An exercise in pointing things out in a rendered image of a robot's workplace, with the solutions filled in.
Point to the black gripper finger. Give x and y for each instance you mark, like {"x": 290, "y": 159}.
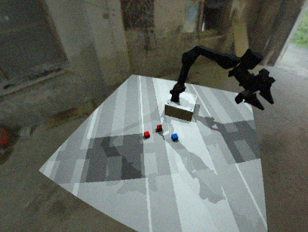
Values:
{"x": 254, "y": 101}
{"x": 266, "y": 94}

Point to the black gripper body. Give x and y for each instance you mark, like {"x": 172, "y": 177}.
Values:
{"x": 248, "y": 91}

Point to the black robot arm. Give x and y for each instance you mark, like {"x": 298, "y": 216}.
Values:
{"x": 249, "y": 60}

